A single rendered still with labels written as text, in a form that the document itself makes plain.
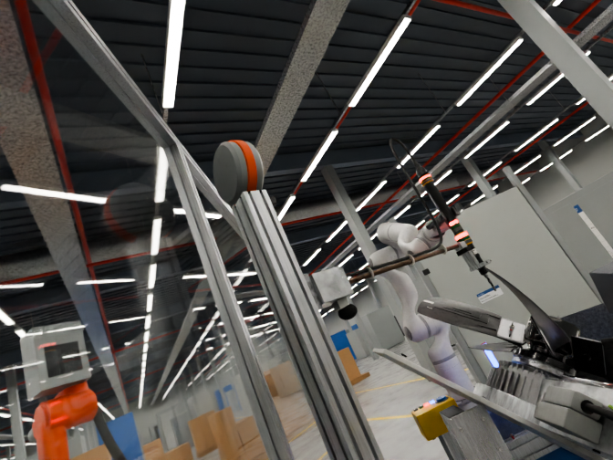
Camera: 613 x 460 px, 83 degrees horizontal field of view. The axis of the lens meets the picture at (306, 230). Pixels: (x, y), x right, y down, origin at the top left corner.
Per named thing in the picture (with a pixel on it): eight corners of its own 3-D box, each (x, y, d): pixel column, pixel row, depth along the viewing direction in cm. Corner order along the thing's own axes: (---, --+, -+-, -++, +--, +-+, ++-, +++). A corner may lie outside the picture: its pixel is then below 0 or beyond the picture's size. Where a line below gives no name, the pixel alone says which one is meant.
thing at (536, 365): (585, 388, 87) (587, 381, 87) (527, 361, 90) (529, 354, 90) (552, 382, 100) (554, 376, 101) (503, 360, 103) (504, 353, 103)
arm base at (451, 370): (439, 407, 167) (419, 370, 173) (467, 390, 174) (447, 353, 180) (462, 408, 151) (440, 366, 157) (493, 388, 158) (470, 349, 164)
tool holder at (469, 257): (482, 266, 109) (464, 239, 112) (463, 275, 114) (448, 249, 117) (495, 260, 114) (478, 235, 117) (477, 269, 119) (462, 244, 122)
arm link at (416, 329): (445, 330, 168) (417, 344, 164) (434, 333, 179) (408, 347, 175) (394, 241, 184) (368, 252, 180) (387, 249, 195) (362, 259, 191)
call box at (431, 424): (430, 445, 126) (415, 415, 130) (423, 439, 136) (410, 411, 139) (469, 426, 127) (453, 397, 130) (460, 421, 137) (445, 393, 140)
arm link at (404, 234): (374, 242, 167) (410, 248, 137) (396, 219, 169) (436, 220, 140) (385, 255, 169) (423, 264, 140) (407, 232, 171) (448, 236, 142)
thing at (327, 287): (321, 308, 74) (306, 272, 76) (306, 318, 79) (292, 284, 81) (356, 295, 80) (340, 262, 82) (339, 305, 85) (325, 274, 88)
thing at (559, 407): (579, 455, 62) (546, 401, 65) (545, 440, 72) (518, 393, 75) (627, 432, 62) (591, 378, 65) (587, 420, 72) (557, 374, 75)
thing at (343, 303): (348, 319, 77) (337, 299, 79) (337, 324, 80) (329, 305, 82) (363, 313, 80) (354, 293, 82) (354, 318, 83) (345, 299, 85)
